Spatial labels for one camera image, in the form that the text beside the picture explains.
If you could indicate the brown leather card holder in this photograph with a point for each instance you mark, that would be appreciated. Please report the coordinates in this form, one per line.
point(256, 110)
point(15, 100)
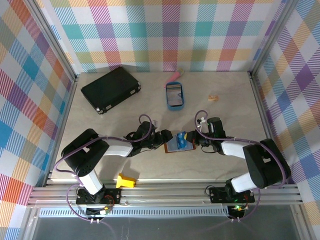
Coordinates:
point(172, 146)

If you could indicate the blue VIP credit card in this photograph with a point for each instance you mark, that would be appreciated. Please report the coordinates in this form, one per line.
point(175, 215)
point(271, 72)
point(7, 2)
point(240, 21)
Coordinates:
point(181, 141)

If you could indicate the blue oval tray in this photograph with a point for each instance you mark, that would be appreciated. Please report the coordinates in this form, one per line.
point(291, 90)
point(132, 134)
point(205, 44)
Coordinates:
point(176, 108)

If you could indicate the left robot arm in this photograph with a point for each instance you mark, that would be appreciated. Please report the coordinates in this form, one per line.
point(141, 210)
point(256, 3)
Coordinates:
point(82, 152)

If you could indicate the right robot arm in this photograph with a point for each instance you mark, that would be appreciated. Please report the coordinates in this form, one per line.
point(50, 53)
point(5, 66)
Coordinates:
point(267, 162)

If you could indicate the credit card stack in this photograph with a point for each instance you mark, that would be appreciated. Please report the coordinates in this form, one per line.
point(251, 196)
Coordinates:
point(175, 97)

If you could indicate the small tan block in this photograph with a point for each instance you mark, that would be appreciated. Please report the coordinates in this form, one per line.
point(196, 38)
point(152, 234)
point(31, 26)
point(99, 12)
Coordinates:
point(213, 98)

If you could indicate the yellow plastic finger part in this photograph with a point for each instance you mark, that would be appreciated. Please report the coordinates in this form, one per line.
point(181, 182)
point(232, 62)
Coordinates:
point(125, 182)

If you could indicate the pink toy microphone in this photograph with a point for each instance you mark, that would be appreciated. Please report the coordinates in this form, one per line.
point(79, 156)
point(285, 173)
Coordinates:
point(176, 76)

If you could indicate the black hard case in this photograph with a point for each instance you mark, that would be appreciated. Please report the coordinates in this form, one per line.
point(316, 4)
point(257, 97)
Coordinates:
point(110, 87)

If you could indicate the small controller board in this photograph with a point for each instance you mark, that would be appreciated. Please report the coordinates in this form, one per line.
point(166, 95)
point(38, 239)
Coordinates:
point(96, 212)
point(237, 211)

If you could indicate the grey metal panel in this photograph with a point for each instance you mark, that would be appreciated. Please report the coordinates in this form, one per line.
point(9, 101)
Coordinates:
point(162, 228)

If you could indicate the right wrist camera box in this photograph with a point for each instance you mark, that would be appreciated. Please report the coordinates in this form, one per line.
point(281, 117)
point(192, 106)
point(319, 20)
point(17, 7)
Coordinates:
point(201, 122)

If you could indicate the aluminium frame rail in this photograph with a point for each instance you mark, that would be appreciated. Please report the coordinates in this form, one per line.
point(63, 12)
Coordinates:
point(162, 193)

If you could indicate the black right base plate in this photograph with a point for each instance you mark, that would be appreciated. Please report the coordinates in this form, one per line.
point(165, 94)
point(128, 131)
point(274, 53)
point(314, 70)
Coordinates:
point(217, 196)

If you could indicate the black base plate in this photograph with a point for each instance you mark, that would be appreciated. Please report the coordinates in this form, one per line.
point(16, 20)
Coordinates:
point(113, 197)
point(217, 196)

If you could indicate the aluminium side rail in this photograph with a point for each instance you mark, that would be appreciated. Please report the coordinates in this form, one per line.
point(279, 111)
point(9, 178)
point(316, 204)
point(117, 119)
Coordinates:
point(64, 117)
point(263, 112)

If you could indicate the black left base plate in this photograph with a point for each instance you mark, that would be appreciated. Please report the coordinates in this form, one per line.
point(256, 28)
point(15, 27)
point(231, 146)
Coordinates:
point(113, 197)

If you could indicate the aluminium frame post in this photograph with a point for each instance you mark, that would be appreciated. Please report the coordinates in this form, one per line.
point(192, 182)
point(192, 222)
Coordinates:
point(271, 37)
point(53, 37)

